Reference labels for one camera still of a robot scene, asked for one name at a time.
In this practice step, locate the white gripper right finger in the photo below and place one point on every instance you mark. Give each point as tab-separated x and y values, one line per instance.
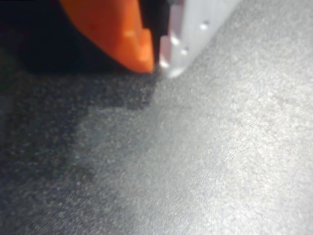
193	31

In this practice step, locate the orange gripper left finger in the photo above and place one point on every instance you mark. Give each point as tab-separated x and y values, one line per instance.
110	27

